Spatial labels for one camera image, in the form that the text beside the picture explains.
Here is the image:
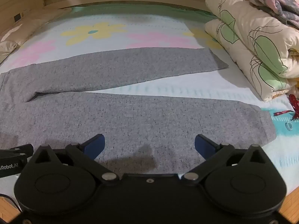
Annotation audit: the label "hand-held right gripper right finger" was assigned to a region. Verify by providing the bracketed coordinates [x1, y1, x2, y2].
[180, 134, 267, 186]

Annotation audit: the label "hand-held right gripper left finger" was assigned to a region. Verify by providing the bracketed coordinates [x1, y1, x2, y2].
[34, 134, 120, 186]

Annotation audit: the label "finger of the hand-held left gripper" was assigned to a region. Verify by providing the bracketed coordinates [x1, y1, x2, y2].
[0, 144, 34, 160]

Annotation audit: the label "gray pants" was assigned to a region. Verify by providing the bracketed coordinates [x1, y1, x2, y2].
[0, 47, 277, 175]

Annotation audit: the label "beige pillow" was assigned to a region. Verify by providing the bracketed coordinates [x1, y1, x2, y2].
[0, 8, 70, 63]

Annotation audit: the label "floral bed sheet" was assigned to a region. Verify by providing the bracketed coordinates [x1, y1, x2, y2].
[0, 13, 299, 194]

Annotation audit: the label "folded cream leaf-print quilt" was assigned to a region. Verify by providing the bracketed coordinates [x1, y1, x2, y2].
[205, 0, 299, 102]

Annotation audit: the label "mint green mattress cover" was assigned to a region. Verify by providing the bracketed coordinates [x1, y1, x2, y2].
[55, 5, 218, 22]

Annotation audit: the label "gray and pink blanket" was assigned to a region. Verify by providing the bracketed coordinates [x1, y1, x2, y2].
[247, 0, 299, 29]

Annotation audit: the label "black cable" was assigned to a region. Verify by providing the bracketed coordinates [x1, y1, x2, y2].
[0, 193, 22, 214]

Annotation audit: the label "red lanyard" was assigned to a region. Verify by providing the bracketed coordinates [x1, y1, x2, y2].
[273, 94, 299, 122]

